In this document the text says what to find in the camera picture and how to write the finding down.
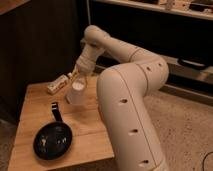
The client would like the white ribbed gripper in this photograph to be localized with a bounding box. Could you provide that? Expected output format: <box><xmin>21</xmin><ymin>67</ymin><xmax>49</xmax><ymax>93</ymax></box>
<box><xmin>71</xmin><ymin>44</ymin><xmax>100</xmax><ymax>88</ymax></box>

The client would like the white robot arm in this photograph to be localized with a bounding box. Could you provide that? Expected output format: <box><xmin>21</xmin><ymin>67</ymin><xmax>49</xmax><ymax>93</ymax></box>
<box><xmin>75</xmin><ymin>25</ymin><xmax>169</xmax><ymax>171</ymax></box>

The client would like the metal vertical pole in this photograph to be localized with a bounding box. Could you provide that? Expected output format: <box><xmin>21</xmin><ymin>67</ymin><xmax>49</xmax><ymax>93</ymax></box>
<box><xmin>85</xmin><ymin>0</ymin><xmax>95</xmax><ymax>42</ymax></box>

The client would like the black frying pan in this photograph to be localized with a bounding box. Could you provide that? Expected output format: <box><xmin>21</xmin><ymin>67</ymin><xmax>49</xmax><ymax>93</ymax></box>
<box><xmin>33</xmin><ymin>102</ymin><xmax>73</xmax><ymax>160</ymax></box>

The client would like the long wooden bench shelf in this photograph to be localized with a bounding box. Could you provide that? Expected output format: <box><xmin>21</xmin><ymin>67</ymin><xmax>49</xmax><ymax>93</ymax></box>
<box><xmin>79</xmin><ymin>36</ymin><xmax>213</xmax><ymax>85</ymax></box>

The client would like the black handle on shelf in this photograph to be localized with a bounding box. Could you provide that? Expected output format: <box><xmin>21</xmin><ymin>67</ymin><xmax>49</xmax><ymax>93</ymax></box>
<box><xmin>177</xmin><ymin>58</ymin><xmax>210</xmax><ymax>70</ymax></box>

